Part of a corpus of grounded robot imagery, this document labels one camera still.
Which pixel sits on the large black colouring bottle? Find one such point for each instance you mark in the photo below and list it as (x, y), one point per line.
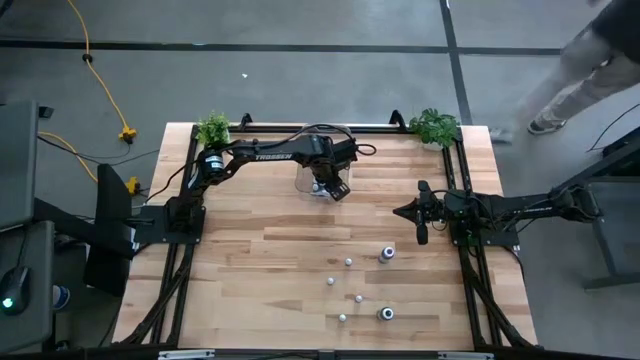
(385, 313)

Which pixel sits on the large purple colouring bottle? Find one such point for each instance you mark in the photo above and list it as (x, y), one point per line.
(386, 253)

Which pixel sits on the black computer mouse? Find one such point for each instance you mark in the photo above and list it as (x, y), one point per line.
(15, 285)

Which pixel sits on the broad-leaf plant white pot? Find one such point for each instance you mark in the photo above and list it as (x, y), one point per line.
(434, 127)

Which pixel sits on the silver bracket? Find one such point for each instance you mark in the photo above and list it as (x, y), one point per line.
(465, 355)
(186, 354)

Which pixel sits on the black aluminium table frame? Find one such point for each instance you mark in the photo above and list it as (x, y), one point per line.
(380, 129)

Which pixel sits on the small-leaf plant white pot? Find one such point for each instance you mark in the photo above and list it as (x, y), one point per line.
(213, 127)

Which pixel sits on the black support post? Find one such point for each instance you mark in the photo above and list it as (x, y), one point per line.
(112, 200)

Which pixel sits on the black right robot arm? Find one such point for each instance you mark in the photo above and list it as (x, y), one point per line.
(525, 209)

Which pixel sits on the black metal cart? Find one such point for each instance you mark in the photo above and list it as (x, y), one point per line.
(607, 240)

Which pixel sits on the dark grey desk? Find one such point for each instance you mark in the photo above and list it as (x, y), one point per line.
(30, 250)

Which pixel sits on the blue and white can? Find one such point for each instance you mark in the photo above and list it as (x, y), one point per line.
(61, 297)

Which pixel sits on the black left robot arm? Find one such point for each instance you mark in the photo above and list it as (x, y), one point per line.
(272, 156)

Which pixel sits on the clear plastic bin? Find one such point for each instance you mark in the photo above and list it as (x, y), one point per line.
(300, 175)

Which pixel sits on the person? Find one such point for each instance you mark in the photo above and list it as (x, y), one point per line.
(580, 65)

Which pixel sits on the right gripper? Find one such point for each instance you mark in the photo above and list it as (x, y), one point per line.
(434, 209)

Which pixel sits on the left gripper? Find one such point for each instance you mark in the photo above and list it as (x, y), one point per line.
(327, 172)

